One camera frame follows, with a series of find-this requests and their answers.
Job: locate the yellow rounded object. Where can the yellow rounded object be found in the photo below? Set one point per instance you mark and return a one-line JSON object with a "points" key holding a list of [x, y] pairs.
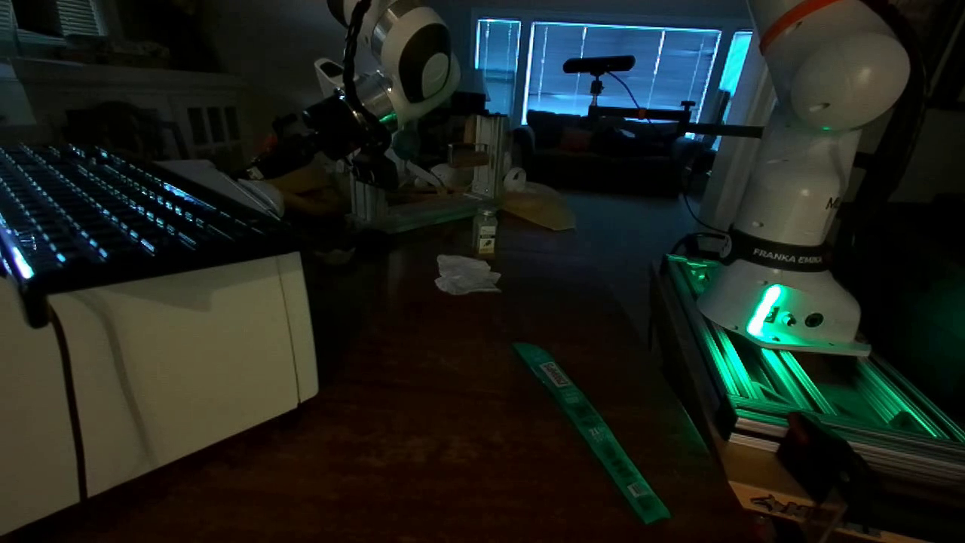
{"points": [[302, 185]]}

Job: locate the wide blue lit window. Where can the wide blue lit window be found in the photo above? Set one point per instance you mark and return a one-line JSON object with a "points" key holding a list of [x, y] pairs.
{"points": [[623, 64]]}

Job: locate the printed cardboard sheet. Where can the printed cardboard sheet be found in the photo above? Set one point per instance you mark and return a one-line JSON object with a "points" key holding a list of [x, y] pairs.
{"points": [[772, 497]]}

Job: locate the robot mounting base frame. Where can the robot mounting base frame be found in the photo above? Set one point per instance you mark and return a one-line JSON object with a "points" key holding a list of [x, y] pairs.
{"points": [[825, 394]]}

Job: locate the black stereo camera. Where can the black stereo camera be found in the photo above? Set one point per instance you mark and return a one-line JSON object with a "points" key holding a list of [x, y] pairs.
{"points": [[598, 64]]}

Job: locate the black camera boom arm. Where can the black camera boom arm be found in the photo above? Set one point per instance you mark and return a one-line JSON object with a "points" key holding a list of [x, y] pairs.
{"points": [[696, 126]]}

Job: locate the yellow flat sheet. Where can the yellow flat sheet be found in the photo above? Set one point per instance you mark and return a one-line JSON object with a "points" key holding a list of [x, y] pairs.
{"points": [[544, 205]]}

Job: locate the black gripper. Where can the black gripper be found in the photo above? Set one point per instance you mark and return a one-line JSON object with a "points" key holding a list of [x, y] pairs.
{"points": [[335, 120]]}

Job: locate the small glass jar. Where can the small glass jar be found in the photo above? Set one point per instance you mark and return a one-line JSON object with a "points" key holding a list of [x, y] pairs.
{"points": [[488, 234]]}

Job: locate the crumpled white tissue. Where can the crumpled white tissue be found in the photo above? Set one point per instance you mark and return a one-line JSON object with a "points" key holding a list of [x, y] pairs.
{"points": [[465, 274]]}

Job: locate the white cabinet with glass doors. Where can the white cabinet with glass doors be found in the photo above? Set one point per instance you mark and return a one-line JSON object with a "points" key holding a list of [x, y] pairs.
{"points": [[212, 124]]}

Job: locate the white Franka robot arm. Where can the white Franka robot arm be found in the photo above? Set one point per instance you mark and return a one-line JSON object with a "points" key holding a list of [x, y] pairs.
{"points": [[803, 181]]}

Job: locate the white dish rack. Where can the white dish rack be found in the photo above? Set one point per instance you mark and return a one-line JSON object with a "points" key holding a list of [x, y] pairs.
{"points": [[151, 333]]}

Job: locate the green flat strip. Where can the green flat strip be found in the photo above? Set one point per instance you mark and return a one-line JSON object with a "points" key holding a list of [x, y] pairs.
{"points": [[592, 431]]}

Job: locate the small black box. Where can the small black box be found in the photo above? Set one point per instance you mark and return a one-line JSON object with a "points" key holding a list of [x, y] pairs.
{"points": [[825, 457]]}

